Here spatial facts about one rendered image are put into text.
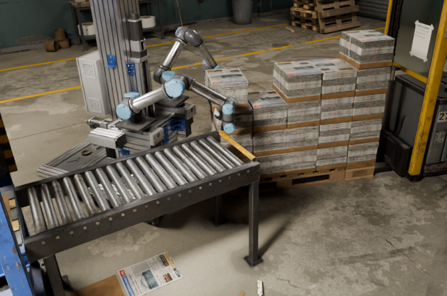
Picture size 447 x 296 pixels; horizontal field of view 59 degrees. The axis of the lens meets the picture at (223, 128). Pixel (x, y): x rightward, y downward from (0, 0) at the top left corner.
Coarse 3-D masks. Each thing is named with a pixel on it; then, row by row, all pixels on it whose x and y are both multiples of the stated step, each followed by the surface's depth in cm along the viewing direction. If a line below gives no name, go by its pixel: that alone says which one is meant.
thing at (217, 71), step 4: (228, 68) 332; (232, 68) 332; (236, 68) 332; (208, 72) 323; (212, 72) 323; (216, 72) 323; (220, 72) 323; (224, 72) 323; (228, 72) 323; (232, 72) 322; (236, 72) 322; (240, 72) 322
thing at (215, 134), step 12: (216, 132) 283; (168, 144) 269; (180, 144) 270; (132, 156) 256; (144, 156) 259; (84, 168) 245; (96, 168) 245; (48, 180) 234; (60, 180) 236; (72, 180) 240; (84, 180) 244; (96, 180) 248; (24, 192) 228; (24, 204) 230
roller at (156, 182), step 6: (138, 156) 256; (138, 162) 251; (144, 162) 249; (144, 168) 244; (150, 168) 243; (150, 174) 237; (150, 180) 234; (156, 180) 230; (156, 186) 227; (162, 186) 225
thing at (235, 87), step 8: (216, 80) 303; (224, 80) 303; (232, 80) 303; (240, 80) 303; (216, 88) 299; (224, 88) 300; (232, 88) 302; (240, 88) 303; (232, 96) 305; (240, 96) 306; (216, 104) 305
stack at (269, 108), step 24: (264, 96) 334; (216, 120) 321; (240, 120) 316; (264, 120) 321; (288, 120) 326; (312, 120) 330; (240, 144) 326; (264, 144) 331; (288, 144) 336; (312, 144) 340; (264, 168) 341; (288, 168) 347; (336, 168) 358; (240, 192) 349
